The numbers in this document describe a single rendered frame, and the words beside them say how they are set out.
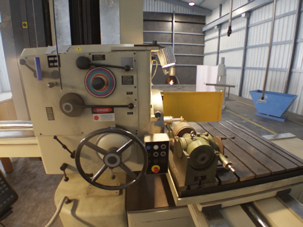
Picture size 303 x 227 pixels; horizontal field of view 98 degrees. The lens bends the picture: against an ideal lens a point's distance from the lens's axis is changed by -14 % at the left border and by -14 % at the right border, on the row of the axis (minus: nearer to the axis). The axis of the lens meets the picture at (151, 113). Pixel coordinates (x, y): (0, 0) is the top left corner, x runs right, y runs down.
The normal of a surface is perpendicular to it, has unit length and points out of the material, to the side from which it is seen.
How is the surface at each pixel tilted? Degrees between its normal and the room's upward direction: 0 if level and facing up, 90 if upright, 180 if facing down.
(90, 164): 90
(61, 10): 90
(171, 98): 90
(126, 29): 90
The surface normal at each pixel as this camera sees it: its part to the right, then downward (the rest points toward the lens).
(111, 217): 0.12, 0.29
